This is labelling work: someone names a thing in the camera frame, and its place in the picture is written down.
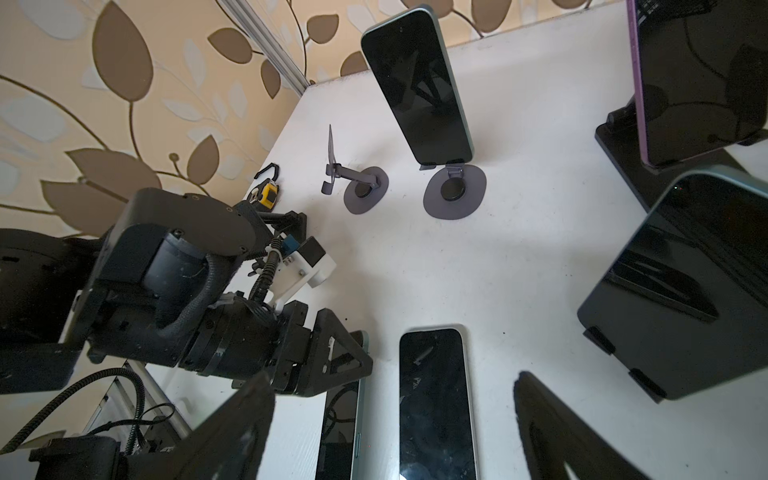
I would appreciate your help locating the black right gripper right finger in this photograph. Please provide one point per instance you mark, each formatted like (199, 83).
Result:
(556, 441)

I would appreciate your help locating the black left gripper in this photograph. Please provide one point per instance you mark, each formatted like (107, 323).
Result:
(295, 359)

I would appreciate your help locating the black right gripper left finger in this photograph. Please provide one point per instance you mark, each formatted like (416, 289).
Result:
(229, 445)

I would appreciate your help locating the dark phone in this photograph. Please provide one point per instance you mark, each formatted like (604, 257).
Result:
(341, 432)

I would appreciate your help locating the silver-edged black phone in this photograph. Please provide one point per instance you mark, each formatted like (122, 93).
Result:
(436, 438)

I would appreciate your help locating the green-cased phone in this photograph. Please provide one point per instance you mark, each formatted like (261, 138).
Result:
(683, 307)

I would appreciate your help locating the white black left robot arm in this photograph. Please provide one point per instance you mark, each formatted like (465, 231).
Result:
(179, 281)

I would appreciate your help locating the purple round left phone stand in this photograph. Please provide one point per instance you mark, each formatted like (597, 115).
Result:
(366, 188)

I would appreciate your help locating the purple round phone stand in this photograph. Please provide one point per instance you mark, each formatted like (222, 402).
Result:
(366, 188)
(455, 192)

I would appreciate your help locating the purple round middle phone stand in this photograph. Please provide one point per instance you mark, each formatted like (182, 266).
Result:
(455, 192)

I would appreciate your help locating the yellow black tape measure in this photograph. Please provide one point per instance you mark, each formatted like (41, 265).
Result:
(264, 194)

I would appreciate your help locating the aluminium frame post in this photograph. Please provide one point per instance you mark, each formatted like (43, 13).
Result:
(244, 17)

